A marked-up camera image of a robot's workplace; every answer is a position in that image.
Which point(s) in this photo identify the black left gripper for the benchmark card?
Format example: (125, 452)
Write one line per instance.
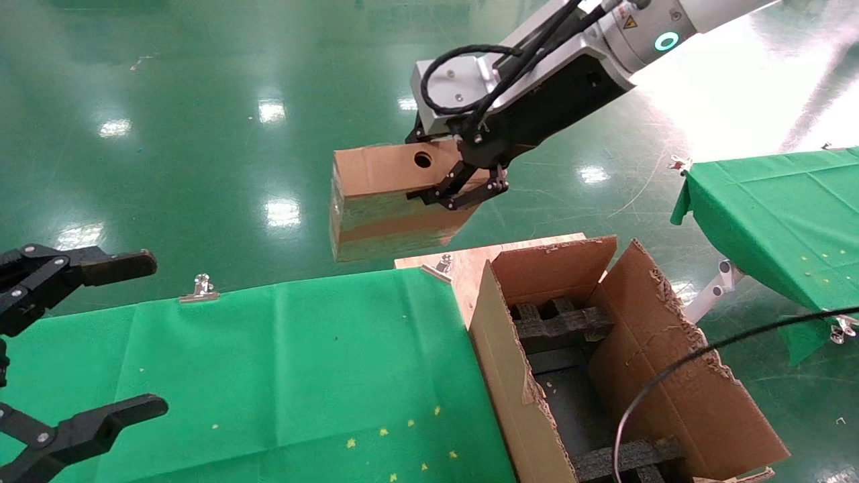
(3, 362)

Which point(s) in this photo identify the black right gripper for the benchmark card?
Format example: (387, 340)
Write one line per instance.
(537, 111)

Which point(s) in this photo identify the small brown cardboard box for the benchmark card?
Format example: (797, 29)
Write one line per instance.
(376, 201)

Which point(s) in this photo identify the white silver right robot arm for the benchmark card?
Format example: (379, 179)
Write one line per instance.
(644, 27)

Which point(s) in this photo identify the large open cardboard carton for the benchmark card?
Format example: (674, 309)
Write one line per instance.
(671, 376)

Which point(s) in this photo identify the metal binder clip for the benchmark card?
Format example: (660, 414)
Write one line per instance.
(842, 330)
(680, 164)
(829, 146)
(439, 267)
(199, 290)

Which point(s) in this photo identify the green tablecloth with creases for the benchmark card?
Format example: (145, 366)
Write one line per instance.
(268, 376)

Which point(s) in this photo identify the white table leg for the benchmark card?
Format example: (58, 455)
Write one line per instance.
(711, 295)

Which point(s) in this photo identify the green tablecloth with hanging corner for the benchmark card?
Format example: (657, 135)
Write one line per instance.
(772, 208)

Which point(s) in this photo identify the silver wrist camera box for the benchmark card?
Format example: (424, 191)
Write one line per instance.
(456, 80)

